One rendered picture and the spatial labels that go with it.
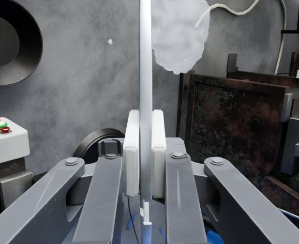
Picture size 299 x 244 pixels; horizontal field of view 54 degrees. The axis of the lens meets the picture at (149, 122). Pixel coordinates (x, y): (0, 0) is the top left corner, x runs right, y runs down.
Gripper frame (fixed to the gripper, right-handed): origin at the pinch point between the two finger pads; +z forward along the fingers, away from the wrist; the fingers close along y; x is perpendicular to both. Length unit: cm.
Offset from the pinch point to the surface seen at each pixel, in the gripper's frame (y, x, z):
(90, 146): -29, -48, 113
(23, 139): -24.1, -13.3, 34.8
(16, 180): -25.2, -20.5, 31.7
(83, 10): -29, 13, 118
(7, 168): -27.2, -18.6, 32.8
